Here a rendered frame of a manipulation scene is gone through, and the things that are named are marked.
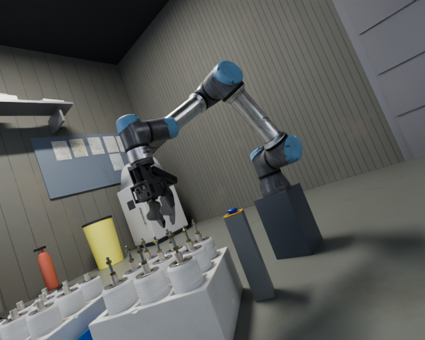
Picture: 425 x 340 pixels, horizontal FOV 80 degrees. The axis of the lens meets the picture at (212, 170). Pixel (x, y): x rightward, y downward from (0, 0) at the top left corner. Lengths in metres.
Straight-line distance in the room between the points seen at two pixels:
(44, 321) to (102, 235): 2.57
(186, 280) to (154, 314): 0.13
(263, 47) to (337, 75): 1.00
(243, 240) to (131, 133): 0.52
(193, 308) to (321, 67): 2.96
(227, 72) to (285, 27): 2.54
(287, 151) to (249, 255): 0.46
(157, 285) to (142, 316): 0.09
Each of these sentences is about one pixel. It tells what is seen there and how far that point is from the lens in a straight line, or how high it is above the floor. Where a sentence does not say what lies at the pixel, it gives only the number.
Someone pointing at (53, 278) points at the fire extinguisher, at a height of 0.15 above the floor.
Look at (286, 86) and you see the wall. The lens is 3.42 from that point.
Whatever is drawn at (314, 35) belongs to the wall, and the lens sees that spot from 3.42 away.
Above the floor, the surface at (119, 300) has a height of 0.21.
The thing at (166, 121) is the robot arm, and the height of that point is 0.68.
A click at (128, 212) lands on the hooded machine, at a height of 0.59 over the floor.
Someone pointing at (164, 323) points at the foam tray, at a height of 0.12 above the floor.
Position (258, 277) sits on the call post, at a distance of 0.97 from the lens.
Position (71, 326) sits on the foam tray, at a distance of 1.13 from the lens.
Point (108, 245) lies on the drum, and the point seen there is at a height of 0.26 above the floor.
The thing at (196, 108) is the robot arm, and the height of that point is 0.77.
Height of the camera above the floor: 0.41
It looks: 5 degrees up
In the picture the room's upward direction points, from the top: 21 degrees counter-clockwise
